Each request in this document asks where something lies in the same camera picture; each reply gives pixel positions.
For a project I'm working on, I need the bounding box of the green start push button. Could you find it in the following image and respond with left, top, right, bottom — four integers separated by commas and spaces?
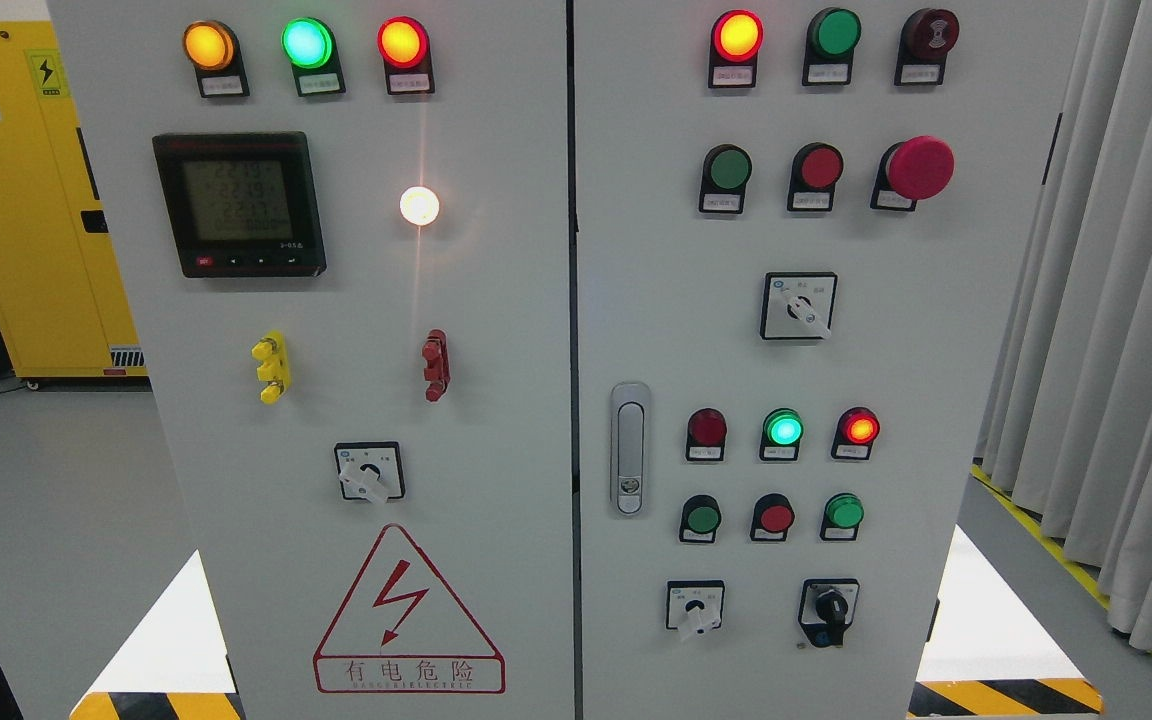
677, 495, 722, 544

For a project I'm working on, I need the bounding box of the green push button upper row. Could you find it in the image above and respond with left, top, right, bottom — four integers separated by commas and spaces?
698, 143, 753, 215

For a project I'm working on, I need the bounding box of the red push button lower row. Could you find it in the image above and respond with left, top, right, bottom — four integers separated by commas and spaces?
749, 493, 796, 543

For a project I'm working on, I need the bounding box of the red push button row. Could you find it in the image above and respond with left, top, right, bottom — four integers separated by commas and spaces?
749, 493, 796, 543
786, 142, 844, 213

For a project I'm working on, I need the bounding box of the green push button lower right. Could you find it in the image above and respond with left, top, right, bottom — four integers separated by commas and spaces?
819, 492, 865, 541

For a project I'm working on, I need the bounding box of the red push button upper row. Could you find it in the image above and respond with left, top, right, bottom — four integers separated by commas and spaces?
786, 142, 844, 213

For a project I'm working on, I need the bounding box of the red mushroom emergency stop button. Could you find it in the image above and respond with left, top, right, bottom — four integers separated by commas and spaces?
870, 135, 956, 213

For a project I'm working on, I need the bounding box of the grey electrical control cabinet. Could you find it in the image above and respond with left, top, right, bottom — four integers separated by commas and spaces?
47, 1, 1089, 719

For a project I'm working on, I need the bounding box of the red terminal connector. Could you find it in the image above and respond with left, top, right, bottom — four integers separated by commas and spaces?
420, 329, 450, 404

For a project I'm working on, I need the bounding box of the red indicator light lower left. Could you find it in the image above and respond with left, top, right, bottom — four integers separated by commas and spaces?
685, 407, 728, 462

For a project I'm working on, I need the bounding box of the red indicator light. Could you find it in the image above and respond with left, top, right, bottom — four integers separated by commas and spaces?
707, 9, 764, 90
378, 15, 435, 94
829, 406, 881, 461
685, 407, 728, 462

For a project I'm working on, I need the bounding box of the green indicator light lower middle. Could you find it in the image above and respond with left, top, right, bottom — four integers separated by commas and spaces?
758, 407, 804, 462

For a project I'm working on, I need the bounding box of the green indicator light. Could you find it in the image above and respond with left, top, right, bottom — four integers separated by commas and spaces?
758, 407, 804, 462
282, 17, 347, 97
801, 6, 861, 88

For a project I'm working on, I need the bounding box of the white lit indicator lamp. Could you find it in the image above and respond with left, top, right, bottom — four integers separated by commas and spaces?
399, 185, 442, 227

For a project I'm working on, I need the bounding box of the red indicator light lower right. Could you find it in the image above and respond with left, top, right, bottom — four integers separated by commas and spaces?
829, 406, 881, 461

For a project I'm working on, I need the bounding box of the yellow terminal connector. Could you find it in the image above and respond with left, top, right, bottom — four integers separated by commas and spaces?
250, 331, 291, 406

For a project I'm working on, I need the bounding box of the red high voltage warning sticker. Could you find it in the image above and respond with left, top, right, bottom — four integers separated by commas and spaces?
312, 523, 506, 694

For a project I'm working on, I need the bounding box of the red indicator light top left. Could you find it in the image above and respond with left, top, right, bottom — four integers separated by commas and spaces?
378, 15, 435, 94

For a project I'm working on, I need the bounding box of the red indicator light top right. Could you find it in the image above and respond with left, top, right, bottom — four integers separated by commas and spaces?
707, 9, 764, 90

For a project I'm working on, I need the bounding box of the black digital power meter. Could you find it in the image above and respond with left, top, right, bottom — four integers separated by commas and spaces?
152, 131, 326, 278

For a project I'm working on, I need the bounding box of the green indicator light top left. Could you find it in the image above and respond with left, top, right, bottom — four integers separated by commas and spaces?
282, 17, 347, 97

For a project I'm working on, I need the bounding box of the green indicator light top right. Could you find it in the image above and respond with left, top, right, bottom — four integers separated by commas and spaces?
801, 6, 861, 88

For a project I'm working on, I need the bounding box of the dark red buzzer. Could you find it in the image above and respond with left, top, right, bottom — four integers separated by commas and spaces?
893, 8, 960, 88

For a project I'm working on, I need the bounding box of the amber indicator light top left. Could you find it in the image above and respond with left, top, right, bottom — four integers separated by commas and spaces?
182, 20, 250, 99

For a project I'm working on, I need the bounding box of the grey curtain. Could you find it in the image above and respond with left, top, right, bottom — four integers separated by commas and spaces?
977, 1, 1152, 653

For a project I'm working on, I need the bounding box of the yellow safety storage cabinet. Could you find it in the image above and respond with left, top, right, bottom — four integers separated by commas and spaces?
0, 20, 147, 382

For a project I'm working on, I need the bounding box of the grey cabinet door handle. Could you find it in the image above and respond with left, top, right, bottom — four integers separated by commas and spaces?
611, 382, 652, 516

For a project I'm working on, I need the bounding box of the upper right rotary selector switch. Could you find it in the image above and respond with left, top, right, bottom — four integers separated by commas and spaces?
759, 272, 838, 342

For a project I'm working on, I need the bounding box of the left door rotary selector switch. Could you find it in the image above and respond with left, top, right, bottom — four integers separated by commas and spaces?
333, 441, 407, 505

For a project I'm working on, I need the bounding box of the lower left rotary selector switch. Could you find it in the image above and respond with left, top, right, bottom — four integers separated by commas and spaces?
666, 579, 726, 641

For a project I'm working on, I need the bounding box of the black key selector switch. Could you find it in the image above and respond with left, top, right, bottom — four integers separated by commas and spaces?
797, 578, 861, 647

